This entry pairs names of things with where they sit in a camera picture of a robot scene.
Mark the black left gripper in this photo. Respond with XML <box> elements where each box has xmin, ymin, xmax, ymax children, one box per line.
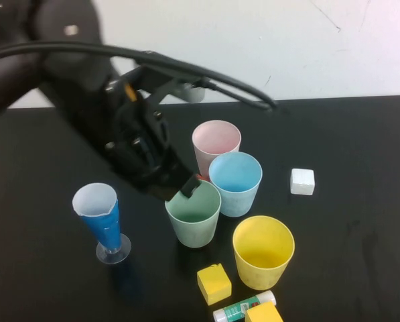
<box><xmin>98</xmin><ymin>65</ymin><xmax>203</xmax><ymax>203</ymax></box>

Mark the green plastic cup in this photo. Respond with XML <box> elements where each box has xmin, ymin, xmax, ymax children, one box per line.
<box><xmin>164</xmin><ymin>180</ymin><xmax>222</xmax><ymax>249</ymax></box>

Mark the light blue plastic cup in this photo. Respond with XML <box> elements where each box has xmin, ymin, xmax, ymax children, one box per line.
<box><xmin>208</xmin><ymin>151</ymin><xmax>263</xmax><ymax>218</ymax></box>

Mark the pink plastic cup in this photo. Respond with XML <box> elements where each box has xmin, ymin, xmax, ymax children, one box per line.
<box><xmin>191</xmin><ymin>120</ymin><xmax>243</xmax><ymax>180</ymax></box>

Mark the blue conical measuring glass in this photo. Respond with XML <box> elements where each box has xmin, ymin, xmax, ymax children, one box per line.
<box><xmin>72</xmin><ymin>182</ymin><xmax>132</xmax><ymax>266</ymax></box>

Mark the yellow foam cube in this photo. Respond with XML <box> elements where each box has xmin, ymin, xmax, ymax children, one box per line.
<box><xmin>245</xmin><ymin>300</ymin><xmax>284</xmax><ymax>322</ymax></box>
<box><xmin>196</xmin><ymin>262</ymin><xmax>232</xmax><ymax>306</ymax></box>

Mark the yellow plastic cup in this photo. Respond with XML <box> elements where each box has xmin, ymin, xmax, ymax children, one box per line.
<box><xmin>232</xmin><ymin>215</ymin><xmax>295</xmax><ymax>290</ymax></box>

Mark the white foam cube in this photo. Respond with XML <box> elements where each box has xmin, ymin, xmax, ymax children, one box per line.
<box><xmin>289</xmin><ymin>168</ymin><xmax>316</xmax><ymax>195</ymax></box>

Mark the white green glue stick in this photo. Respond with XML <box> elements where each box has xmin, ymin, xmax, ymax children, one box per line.
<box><xmin>212</xmin><ymin>290</ymin><xmax>276</xmax><ymax>322</ymax></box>

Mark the black cable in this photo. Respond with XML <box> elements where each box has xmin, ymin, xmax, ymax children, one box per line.
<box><xmin>0</xmin><ymin>45</ymin><xmax>277</xmax><ymax>111</ymax></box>
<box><xmin>0</xmin><ymin>40</ymin><xmax>278</xmax><ymax>107</ymax></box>

